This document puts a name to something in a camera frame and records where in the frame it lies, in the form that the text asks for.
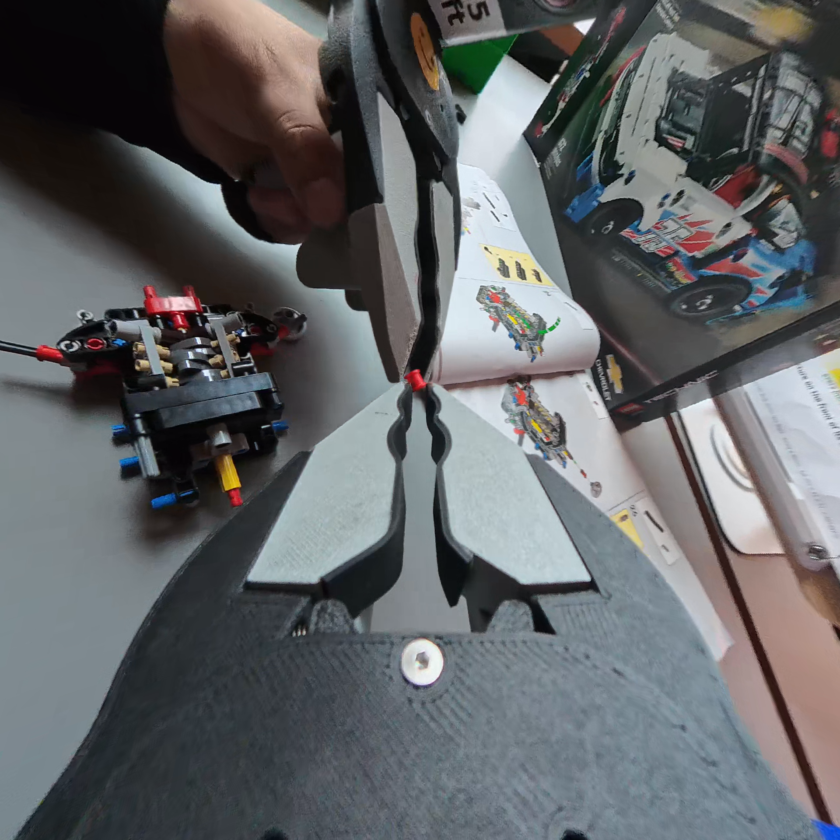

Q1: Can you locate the lego set box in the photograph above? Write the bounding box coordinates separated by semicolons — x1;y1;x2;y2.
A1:
523;0;840;432

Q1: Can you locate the green plastic box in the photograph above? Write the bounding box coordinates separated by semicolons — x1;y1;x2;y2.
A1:
441;36;519;93

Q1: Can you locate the white printed sheet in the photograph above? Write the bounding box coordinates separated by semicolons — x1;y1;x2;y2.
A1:
748;348;840;549

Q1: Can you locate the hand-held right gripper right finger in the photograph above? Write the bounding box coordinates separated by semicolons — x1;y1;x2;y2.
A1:
425;385;596;607

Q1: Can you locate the person's left forearm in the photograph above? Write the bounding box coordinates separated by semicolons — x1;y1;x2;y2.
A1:
0;0;227;186

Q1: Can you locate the white rounded panel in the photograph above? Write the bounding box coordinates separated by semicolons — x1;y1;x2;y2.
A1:
678;397;786;557

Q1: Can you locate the person's left hand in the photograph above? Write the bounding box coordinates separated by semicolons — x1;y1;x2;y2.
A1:
163;0;350;244

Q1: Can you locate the lego instruction booklet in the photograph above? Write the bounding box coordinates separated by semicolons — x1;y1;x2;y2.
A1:
430;164;734;658

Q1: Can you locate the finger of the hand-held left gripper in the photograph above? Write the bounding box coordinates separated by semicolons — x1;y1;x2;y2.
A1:
297;97;423;383
408;180;462;382

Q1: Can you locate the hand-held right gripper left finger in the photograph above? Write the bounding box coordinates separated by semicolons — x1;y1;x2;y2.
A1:
244;382;412;618

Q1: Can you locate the black lego engine assembly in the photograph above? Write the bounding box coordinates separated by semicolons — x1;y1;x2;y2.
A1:
0;284;308;510

